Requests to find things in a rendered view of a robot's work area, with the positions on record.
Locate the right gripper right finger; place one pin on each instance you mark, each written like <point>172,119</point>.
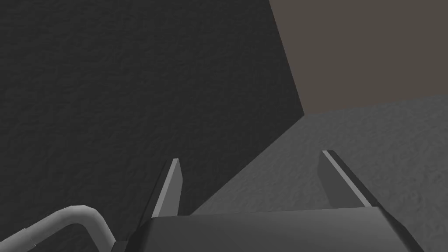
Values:
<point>337,189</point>

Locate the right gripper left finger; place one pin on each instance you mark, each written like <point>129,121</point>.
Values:
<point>169,196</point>

